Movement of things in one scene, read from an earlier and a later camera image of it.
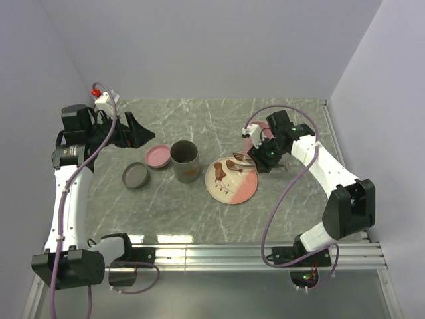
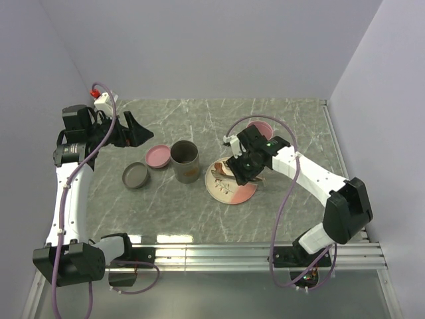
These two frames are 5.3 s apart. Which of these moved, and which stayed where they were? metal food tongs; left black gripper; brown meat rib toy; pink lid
Moved: metal food tongs
Stayed: pink lid; left black gripper; brown meat rib toy
